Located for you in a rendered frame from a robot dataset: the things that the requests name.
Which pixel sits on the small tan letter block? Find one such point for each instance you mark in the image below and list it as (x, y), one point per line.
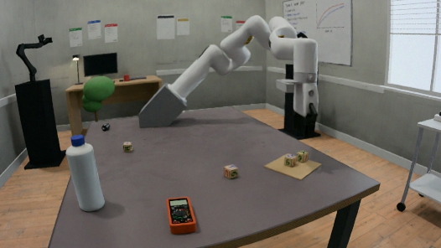
(302, 156)
(290, 160)
(127, 146)
(231, 171)

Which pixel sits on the tan flat mat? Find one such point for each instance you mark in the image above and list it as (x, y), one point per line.
(298, 171)

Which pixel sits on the white plastic bottle with blue cap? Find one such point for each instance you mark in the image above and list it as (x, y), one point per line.
(84, 174)

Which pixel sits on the orange pocket multimeter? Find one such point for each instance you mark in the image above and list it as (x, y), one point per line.
(181, 216)

